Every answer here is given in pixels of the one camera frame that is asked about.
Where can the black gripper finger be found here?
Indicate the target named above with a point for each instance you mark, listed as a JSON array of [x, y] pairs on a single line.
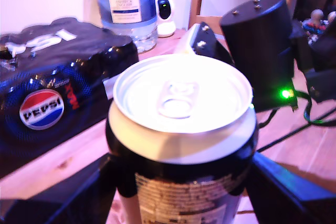
[[288, 197], [52, 203]]

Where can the black Pepsi Max can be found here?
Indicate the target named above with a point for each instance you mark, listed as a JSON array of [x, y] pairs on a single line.
[[183, 98]]

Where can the black Pepsi Max multipack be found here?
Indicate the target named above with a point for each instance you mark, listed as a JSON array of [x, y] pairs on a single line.
[[52, 77]]

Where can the small colourful figurine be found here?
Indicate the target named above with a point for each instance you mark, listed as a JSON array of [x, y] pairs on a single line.
[[316, 15]]

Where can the large clear water bottle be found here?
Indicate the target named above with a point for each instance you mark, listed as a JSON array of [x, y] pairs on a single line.
[[126, 3]]

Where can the small white round camera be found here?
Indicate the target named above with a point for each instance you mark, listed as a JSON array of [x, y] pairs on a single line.
[[165, 27]]

